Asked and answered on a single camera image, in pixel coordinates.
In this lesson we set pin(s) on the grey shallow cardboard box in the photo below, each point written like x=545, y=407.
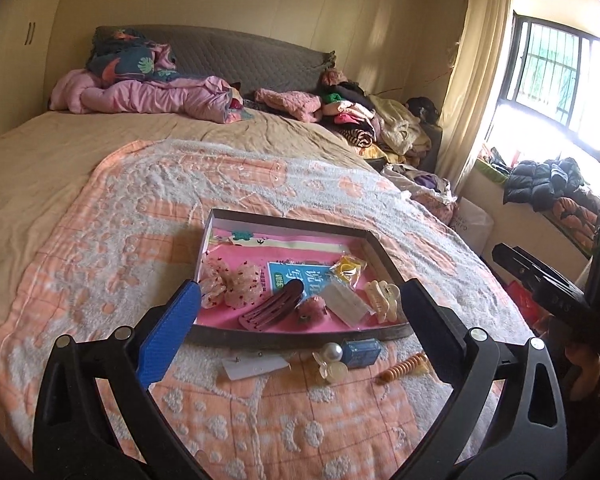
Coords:
x=241, y=339

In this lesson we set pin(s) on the grey quilted headboard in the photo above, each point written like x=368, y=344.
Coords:
x=252, y=62

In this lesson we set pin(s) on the pink flower hair clip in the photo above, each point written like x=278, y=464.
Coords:
x=313, y=311

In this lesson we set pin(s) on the right hand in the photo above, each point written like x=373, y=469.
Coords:
x=583, y=356

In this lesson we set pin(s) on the small blue box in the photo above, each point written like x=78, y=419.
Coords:
x=360, y=353

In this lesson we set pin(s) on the floral laundry basket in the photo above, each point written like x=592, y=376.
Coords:
x=425, y=188

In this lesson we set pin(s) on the dark pink hair comb clip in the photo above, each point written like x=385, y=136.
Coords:
x=274, y=309

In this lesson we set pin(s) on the white earring card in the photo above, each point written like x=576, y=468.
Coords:
x=251, y=365

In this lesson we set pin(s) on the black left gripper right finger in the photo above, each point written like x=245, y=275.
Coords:
x=439, y=331

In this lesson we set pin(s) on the cream curtain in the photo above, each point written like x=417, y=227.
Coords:
x=468, y=93

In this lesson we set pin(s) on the pink dotted fabric scrunchie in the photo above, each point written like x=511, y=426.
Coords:
x=235, y=288

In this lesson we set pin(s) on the cream hair claw clip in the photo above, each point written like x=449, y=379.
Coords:
x=384, y=299

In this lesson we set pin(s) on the black puffer jacket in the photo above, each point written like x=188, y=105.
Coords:
x=540, y=184

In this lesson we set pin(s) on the pink knitted sweater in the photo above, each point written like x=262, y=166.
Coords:
x=302, y=106

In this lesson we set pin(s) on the bag with yellow hoop earrings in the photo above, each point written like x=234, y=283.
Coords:
x=348, y=269

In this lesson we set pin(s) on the window with bars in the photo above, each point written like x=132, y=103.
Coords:
x=550, y=95

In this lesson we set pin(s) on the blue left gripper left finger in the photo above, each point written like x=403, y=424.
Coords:
x=172, y=323

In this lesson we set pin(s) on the pearl hair clip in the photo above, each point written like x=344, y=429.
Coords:
x=330, y=366

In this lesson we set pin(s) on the cream wardrobe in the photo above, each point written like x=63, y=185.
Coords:
x=25, y=27

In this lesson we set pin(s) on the dark floral pillow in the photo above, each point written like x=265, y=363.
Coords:
x=126, y=54

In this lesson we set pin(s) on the orange patterned cushion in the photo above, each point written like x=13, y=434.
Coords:
x=577, y=221

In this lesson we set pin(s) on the pile of clothes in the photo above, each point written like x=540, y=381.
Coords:
x=379, y=127

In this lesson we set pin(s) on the pink quilt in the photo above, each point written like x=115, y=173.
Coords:
x=211, y=99

